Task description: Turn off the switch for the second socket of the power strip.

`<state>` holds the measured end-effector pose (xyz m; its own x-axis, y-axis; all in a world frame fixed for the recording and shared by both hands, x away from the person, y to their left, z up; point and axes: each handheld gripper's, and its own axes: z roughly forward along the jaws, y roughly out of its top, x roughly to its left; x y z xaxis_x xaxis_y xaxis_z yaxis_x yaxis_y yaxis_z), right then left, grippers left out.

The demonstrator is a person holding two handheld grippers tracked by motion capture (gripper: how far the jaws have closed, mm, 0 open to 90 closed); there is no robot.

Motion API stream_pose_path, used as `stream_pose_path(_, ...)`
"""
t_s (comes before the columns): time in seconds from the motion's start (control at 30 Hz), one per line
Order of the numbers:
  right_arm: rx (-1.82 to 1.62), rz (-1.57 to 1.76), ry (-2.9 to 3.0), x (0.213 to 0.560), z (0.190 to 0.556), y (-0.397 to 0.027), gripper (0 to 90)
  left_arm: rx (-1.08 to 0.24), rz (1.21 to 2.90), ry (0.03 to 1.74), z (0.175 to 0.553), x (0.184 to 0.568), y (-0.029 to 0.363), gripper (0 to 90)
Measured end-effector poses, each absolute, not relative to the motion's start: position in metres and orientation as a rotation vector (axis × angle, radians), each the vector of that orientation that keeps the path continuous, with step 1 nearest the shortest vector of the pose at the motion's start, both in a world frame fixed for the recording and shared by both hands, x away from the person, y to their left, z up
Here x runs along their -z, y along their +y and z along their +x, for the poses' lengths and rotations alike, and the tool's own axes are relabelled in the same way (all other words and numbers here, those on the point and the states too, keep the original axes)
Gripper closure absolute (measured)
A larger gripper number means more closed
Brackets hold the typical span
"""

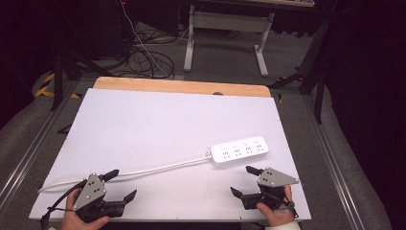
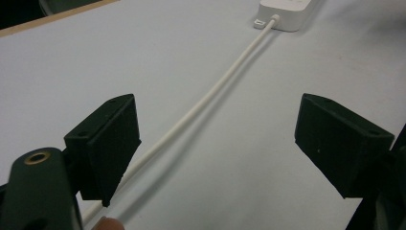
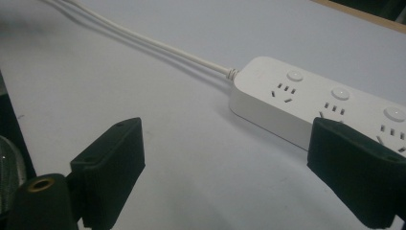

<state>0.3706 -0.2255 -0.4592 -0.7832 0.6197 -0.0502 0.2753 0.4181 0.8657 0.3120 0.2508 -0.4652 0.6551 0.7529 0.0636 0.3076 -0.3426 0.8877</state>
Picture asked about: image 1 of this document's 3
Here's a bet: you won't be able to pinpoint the black tripod stand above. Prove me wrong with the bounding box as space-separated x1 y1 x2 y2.
50 0 113 111

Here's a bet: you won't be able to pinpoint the black wrist strap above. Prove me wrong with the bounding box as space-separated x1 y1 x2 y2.
272 200 300 219

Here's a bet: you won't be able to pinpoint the white metal desk frame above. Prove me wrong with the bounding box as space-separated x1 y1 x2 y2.
183 4 276 78

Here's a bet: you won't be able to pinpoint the thin white floor cable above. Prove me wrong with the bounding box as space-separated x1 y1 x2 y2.
120 0 190 79

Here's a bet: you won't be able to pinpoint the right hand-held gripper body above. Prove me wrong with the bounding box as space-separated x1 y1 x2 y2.
241 167 300 211

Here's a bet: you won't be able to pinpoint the white table board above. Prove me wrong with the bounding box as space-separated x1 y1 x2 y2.
28 88 312 222

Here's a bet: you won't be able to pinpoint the person's left hand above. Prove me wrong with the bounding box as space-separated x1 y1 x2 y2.
61 188 111 230

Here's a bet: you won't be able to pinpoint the person's right hand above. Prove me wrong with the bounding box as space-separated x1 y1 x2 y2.
257 185 296 228

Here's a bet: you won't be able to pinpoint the black floor cables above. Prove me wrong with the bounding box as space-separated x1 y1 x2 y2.
124 41 176 80

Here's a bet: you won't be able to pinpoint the white power strip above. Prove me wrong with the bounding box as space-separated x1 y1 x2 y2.
209 136 270 168

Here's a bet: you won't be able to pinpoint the black metal stand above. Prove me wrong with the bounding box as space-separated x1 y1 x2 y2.
267 17 331 125

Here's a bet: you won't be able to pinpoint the white power strip cable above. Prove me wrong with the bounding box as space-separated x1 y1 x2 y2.
37 155 214 194

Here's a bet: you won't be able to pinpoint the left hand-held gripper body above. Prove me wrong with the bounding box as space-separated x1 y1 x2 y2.
72 172 127 223

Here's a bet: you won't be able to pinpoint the aluminium floor rail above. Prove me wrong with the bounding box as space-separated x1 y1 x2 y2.
302 95 363 230
0 81 81 200

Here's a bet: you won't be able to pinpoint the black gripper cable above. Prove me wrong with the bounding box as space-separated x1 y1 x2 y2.
39 179 88 230

